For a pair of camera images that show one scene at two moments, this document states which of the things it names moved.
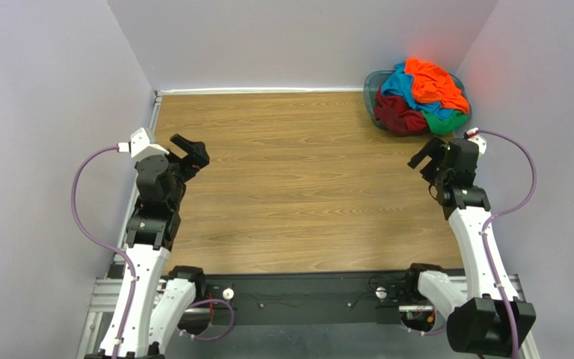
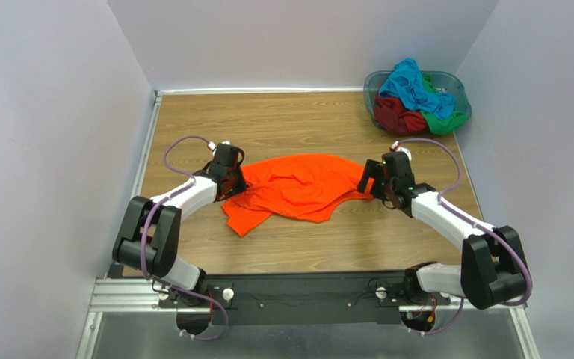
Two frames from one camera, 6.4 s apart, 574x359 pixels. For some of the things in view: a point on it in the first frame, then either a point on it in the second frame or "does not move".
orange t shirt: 432,84 → 304,187
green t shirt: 442,127 does not move
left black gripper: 188,158 → 235,181
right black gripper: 436,159 → 371,179
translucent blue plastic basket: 374,83 does not move
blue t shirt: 399,82 does not move
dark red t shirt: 393,114 does not move
